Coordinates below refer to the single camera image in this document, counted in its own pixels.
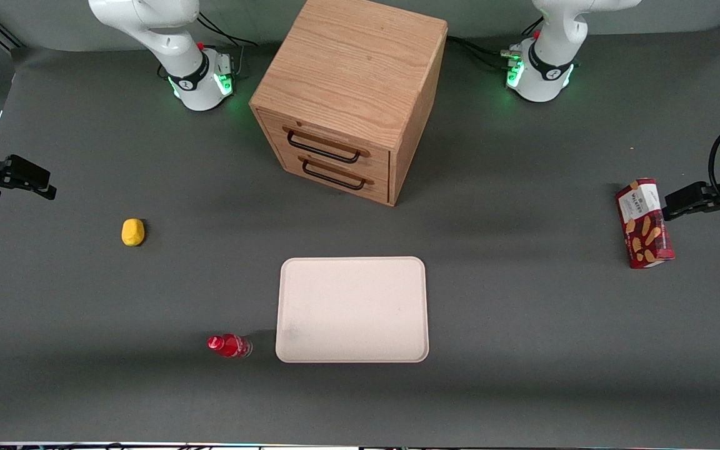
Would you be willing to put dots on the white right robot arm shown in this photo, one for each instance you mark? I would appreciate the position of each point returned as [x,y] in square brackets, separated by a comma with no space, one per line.
[147,25]

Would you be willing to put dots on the red shortbread cookie box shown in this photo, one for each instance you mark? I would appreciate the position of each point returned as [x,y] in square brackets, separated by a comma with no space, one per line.
[644,225]

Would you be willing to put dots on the wooden drawer cabinet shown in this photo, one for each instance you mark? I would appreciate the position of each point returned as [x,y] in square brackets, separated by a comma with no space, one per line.
[347,62]

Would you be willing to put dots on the red coke bottle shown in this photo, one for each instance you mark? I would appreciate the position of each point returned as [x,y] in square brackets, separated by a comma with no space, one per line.
[230,345]

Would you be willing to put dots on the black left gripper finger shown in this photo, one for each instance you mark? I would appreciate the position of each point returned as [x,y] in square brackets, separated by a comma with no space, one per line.
[697,190]
[685,209]

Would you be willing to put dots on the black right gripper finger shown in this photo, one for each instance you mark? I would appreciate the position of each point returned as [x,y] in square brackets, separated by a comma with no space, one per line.
[29,189]
[25,170]

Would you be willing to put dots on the wooden drawer front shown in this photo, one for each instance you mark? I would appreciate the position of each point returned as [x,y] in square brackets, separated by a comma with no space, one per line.
[360,187]
[322,134]

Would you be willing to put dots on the yellow lemon-shaped object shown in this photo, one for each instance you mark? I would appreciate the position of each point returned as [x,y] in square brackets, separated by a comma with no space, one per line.
[133,232]

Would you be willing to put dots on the beige plastic tray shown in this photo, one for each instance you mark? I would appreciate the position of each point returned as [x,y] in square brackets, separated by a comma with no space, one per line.
[350,309]

